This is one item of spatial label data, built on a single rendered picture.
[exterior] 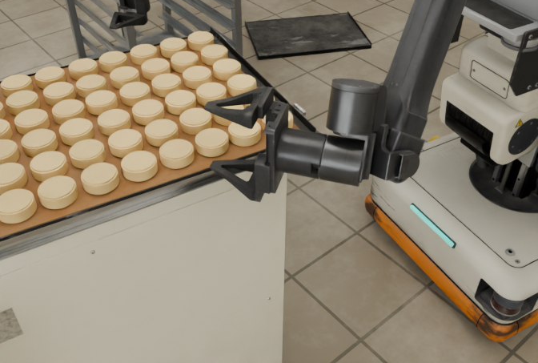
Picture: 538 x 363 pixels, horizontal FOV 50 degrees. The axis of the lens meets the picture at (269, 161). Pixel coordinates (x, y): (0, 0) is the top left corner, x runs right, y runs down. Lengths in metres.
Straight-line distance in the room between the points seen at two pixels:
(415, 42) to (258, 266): 0.55
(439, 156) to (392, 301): 0.49
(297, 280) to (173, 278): 0.88
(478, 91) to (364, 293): 0.72
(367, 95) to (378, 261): 1.30
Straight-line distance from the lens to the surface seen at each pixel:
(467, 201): 1.79
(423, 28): 0.76
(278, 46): 3.04
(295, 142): 0.70
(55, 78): 1.07
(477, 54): 1.51
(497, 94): 1.50
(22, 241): 0.88
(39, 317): 0.98
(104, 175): 0.82
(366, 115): 0.68
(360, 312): 1.80
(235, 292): 1.13
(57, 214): 0.82
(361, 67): 2.92
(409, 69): 0.75
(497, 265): 1.64
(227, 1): 2.33
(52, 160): 0.87
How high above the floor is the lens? 1.44
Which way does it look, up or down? 39 degrees down
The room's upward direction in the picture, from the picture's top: straight up
